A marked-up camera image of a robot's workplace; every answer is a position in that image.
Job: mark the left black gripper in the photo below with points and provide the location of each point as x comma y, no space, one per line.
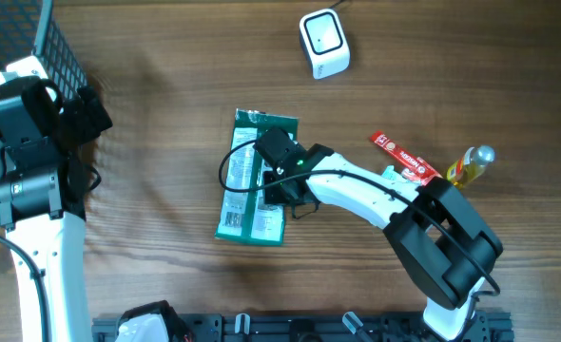
89,128

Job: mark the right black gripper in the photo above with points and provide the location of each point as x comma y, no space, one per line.
272,197

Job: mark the green 3M package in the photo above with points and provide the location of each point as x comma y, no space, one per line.
245,217

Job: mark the teal pack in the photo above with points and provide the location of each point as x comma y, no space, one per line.
390,174

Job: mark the grey plastic mesh basket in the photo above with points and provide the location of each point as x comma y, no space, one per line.
28,28

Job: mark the red stick sachet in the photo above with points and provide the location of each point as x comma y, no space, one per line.
415,168

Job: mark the yellow oil bottle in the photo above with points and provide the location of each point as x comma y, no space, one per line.
470,166

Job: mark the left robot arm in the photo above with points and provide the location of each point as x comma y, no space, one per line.
42,202

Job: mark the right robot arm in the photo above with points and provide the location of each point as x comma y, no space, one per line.
444,245

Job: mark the white barcode scanner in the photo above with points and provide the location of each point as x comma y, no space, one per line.
324,43

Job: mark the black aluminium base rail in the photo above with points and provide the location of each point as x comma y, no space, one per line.
404,326

